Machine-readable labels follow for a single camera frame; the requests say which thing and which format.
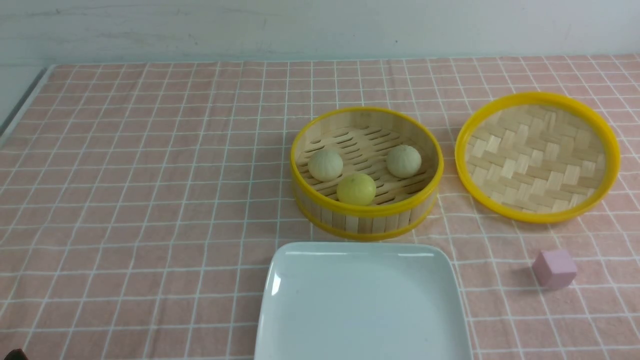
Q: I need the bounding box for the white steamed bun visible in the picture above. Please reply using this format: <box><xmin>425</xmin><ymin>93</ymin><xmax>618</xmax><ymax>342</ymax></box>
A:
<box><xmin>386</xmin><ymin>145</ymin><xmax>422</xmax><ymax>179</ymax></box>
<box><xmin>307</xmin><ymin>149</ymin><xmax>344</xmax><ymax>182</ymax></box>

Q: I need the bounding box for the yellow steamed bun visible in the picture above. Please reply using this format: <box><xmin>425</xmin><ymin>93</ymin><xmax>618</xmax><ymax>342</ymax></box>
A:
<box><xmin>336</xmin><ymin>172</ymin><xmax>377</xmax><ymax>207</ymax></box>

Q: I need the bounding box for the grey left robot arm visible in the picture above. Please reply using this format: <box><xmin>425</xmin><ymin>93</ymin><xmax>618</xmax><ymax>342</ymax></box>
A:
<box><xmin>3</xmin><ymin>348</ymin><xmax>29</xmax><ymax>360</ymax></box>

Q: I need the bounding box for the white square plate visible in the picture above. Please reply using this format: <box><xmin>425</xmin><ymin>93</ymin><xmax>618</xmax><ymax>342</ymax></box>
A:
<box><xmin>253</xmin><ymin>242</ymin><xmax>474</xmax><ymax>360</ymax></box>

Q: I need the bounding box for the bamboo steamer basket yellow rim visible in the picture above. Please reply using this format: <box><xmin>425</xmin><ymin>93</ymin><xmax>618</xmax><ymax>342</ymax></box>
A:
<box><xmin>289</xmin><ymin>107</ymin><xmax>444</xmax><ymax>241</ymax></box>

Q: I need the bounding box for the pink checkered tablecloth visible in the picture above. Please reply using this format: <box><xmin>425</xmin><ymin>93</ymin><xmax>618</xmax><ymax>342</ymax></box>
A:
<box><xmin>0</xmin><ymin>54</ymin><xmax>640</xmax><ymax>360</ymax></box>

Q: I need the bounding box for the woven bamboo steamer lid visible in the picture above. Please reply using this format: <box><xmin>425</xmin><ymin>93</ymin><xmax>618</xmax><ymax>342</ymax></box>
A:
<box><xmin>454</xmin><ymin>92</ymin><xmax>621</xmax><ymax>224</ymax></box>

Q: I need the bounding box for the pink cube block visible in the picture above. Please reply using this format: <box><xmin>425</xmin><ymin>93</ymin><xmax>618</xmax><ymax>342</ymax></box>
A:
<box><xmin>531</xmin><ymin>249</ymin><xmax>578</xmax><ymax>290</ymax></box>

